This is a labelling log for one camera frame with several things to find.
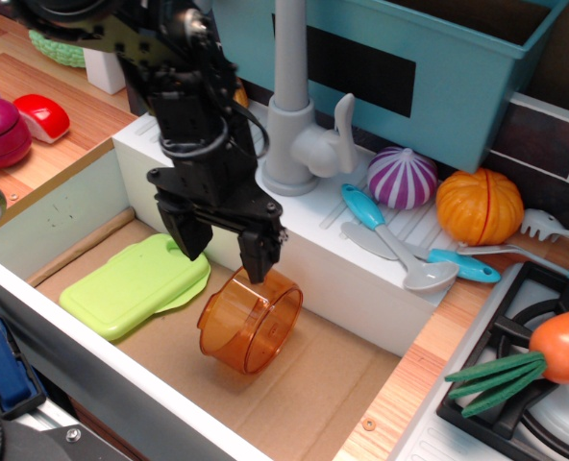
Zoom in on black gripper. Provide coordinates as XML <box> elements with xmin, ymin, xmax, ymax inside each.
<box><xmin>148</xmin><ymin>109</ymin><xmax>287</xmax><ymax>283</ymax></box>

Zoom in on orange transparent toy pot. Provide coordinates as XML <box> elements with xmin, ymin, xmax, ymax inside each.
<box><xmin>197</xmin><ymin>268</ymin><xmax>303</xmax><ymax>375</ymax></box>

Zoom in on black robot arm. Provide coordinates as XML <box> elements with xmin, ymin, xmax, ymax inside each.
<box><xmin>10</xmin><ymin>1</ymin><xmax>285</xmax><ymax>283</ymax></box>

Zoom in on white toy sink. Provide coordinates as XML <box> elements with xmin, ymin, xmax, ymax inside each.
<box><xmin>0</xmin><ymin>115</ymin><xmax>442</xmax><ymax>460</ymax></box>

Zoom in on light green cutting board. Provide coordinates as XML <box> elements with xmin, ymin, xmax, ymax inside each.
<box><xmin>59</xmin><ymin>233</ymin><xmax>210</xmax><ymax>341</ymax></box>

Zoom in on grey toy faucet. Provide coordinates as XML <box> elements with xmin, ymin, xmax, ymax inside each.
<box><xmin>262</xmin><ymin>1</ymin><xmax>359</xmax><ymax>196</ymax></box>

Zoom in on yellow toy corn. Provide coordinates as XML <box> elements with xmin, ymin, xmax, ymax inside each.
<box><xmin>234</xmin><ymin>78</ymin><xmax>249</xmax><ymax>109</ymax></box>

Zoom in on purple striped toy onion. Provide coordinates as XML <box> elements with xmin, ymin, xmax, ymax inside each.
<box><xmin>366</xmin><ymin>147</ymin><xmax>438</xmax><ymax>210</ymax></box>

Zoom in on white salt shaker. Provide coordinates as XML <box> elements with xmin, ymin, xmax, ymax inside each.
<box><xmin>84</xmin><ymin>48</ymin><xmax>126</xmax><ymax>95</ymax></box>

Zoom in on red white toy slice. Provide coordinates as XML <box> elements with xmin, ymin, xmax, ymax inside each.
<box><xmin>12</xmin><ymin>94</ymin><xmax>70</xmax><ymax>144</ymax></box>

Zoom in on green bumpy toy gourd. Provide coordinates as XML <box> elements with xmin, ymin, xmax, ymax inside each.
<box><xmin>29</xmin><ymin>30</ymin><xmax>86</xmax><ymax>68</ymax></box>

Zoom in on magenta toy beet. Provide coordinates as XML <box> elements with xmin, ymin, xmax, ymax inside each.
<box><xmin>0</xmin><ymin>98</ymin><xmax>32</xmax><ymax>169</ymax></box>

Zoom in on orange toy pumpkin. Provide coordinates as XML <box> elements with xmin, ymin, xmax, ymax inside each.
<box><xmin>435</xmin><ymin>168</ymin><xmax>524</xmax><ymax>246</ymax></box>

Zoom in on teal plastic bin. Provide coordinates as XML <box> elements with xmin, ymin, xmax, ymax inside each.
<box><xmin>213</xmin><ymin>1</ymin><xmax>565</xmax><ymax>171</ymax></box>

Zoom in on grey toy pasta server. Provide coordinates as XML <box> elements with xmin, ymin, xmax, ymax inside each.
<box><xmin>457</xmin><ymin>208</ymin><xmax>569</xmax><ymax>278</ymax></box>

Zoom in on orange toy carrot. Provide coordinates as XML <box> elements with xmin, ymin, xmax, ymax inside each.
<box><xmin>445</xmin><ymin>312</ymin><xmax>569</xmax><ymax>418</ymax></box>

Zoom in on black toy stove grate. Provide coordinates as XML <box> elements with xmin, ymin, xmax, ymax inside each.
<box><xmin>436</xmin><ymin>262</ymin><xmax>569</xmax><ymax>460</ymax></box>

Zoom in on blue handled grey knife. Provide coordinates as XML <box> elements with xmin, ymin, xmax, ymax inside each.
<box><xmin>341</xmin><ymin>222</ymin><xmax>501</xmax><ymax>283</ymax></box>

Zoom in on blue handled grey spoon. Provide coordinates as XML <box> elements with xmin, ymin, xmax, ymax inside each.
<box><xmin>341</xmin><ymin>183</ymin><xmax>458</xmax><ymax>295</ymax></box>

